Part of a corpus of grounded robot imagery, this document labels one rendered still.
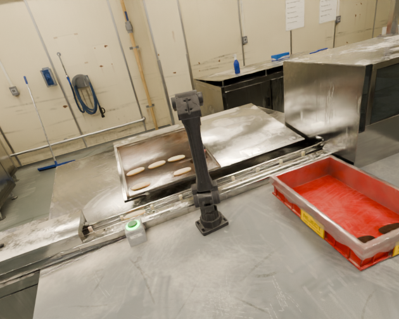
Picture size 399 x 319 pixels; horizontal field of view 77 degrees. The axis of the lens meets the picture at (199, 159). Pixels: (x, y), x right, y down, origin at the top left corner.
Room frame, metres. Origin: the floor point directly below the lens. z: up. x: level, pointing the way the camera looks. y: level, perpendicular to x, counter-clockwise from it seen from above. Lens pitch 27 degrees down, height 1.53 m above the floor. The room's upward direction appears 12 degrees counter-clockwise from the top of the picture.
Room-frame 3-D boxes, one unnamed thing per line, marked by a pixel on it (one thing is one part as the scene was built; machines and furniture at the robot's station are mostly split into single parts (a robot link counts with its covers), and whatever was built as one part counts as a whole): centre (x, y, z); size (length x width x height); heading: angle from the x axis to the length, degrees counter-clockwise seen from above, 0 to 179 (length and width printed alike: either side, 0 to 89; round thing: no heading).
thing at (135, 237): (0.82, 0.32, 0.84); 0.08 x 0.08 x 0.11; 14
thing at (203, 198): (0.83, 0.01, 0.94); 0.09 x 0.05 x 0.10; 179
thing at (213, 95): (3.55, -1.19, 0.51); 1.93 x 1.05 x 1.02; 104
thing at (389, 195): (0.74, -0.50, 0.88); 0.49 x 0.34 x 0.10; 13
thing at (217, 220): (0.81, 0.00, 0.86); 0.12 x 0.09 x 0.08; 110
